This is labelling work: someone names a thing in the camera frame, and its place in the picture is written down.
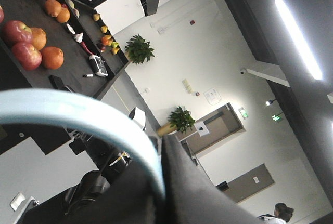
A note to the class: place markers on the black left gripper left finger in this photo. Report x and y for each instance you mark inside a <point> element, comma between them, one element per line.
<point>128,200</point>

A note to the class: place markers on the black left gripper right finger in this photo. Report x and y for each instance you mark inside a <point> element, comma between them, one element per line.
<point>190,196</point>

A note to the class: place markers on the light blue plastic basket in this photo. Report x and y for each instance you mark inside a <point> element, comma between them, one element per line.
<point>61,108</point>

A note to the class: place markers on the green potted plant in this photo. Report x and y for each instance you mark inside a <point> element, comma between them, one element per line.
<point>138,50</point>
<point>180,120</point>

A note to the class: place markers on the person with dark hair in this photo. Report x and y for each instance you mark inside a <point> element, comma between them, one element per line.
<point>282,214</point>

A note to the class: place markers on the orange fruit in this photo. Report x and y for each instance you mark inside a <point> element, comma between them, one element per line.
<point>52,57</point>

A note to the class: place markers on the red apple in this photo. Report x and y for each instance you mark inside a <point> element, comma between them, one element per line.
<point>15,31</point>
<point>27,55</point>

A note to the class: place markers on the dark produce display stand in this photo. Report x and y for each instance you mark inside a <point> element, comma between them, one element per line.
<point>86,70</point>

